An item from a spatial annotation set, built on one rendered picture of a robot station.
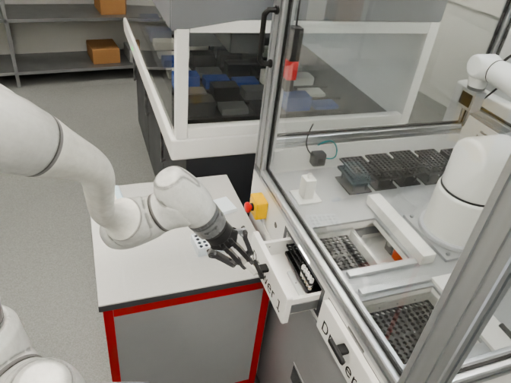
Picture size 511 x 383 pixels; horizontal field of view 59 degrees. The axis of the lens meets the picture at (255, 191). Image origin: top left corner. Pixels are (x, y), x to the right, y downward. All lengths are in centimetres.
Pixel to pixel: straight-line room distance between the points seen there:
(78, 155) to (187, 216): 40
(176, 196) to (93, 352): 139
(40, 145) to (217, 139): 138
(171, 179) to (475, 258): 63
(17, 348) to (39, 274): 163
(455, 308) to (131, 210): 71
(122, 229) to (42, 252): 176
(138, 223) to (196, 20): 92
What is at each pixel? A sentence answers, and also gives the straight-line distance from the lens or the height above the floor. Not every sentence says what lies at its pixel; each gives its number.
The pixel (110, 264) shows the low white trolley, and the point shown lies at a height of 76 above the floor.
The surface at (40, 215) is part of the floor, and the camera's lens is 310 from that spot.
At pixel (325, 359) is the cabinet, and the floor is 73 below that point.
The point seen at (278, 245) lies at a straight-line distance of 149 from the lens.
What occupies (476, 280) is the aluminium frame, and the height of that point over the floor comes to 135.
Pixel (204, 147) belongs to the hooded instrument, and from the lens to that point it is 200.
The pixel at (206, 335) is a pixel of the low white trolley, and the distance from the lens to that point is 171.
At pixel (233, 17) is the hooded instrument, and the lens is 181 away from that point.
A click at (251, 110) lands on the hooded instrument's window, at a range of 201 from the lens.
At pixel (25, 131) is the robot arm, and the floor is 155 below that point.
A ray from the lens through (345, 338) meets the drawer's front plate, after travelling 122.
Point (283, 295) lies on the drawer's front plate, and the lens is 129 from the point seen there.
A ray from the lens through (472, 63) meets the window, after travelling 82.
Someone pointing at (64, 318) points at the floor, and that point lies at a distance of 247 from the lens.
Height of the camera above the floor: 186
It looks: 35 degrees down
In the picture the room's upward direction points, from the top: 7 degrees clockwise
